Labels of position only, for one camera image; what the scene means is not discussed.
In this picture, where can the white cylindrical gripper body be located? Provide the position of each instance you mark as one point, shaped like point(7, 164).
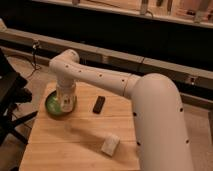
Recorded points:
point(66, 97)

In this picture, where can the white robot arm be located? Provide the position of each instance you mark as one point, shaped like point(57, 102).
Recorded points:
point(162, 140)

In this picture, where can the green ceramic bowl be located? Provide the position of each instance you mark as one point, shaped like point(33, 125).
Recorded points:
point(52, 106)

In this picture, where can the black rectangular remote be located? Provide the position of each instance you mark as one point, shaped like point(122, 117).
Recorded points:
point(99, 104)

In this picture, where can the black office chair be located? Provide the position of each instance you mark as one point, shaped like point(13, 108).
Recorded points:
point(12, 91)

